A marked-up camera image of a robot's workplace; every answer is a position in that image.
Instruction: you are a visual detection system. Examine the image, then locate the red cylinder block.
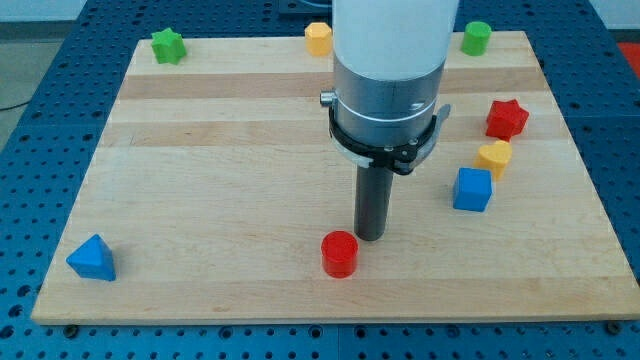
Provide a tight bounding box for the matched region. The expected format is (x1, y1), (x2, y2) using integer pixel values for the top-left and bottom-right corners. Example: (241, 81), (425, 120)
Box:
(321, 230), (359, 278)

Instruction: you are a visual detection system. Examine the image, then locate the blue triangular prism block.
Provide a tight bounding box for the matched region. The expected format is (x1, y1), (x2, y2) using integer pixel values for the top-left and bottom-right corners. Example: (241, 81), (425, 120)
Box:
(66, 234), (116, 281)

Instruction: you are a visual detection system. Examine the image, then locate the red star block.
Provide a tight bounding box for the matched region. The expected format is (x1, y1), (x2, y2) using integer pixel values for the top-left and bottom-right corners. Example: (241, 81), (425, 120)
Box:
(485, 99), (530, 142)

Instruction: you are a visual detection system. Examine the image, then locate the green cylinder block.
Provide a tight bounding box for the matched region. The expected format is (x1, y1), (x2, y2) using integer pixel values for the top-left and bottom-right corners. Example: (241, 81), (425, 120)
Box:
(461, 21), (492, 56)

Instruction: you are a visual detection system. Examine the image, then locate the yellow hexagon block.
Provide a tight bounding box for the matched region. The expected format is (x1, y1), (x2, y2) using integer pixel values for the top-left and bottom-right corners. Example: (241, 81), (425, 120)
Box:
(304, 22), (333, 57)

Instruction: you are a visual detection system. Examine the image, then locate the black clamp ring with lever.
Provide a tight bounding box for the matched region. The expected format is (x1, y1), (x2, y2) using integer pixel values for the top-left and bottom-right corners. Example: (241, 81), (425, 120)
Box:
(327, 103), (452, 177)

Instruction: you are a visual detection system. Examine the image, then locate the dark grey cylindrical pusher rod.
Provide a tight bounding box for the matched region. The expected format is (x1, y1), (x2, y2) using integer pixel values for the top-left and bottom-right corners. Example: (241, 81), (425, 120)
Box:
(354, 167), (393, 241)

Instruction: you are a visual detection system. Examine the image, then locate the light wooden board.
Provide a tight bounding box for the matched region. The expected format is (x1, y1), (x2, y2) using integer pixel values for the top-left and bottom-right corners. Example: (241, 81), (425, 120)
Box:
(32, 31), (639, 325)

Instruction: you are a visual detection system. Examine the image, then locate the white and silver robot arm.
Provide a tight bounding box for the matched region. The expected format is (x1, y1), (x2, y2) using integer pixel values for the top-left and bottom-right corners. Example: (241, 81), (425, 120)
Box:
(332, 0), (459, 147)

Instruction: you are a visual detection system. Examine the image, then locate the green star block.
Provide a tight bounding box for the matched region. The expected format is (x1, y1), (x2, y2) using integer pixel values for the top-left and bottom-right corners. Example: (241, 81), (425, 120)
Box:
(151, 27), (186, 65)

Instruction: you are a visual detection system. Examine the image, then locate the yellow heart block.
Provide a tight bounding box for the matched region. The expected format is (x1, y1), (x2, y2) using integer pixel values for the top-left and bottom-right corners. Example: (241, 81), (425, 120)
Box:
(473, 140), (513, 181)

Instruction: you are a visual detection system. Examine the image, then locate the blue cube block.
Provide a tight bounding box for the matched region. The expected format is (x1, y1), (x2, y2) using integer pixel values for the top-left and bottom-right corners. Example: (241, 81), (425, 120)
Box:
(452, 167), (493, 212)

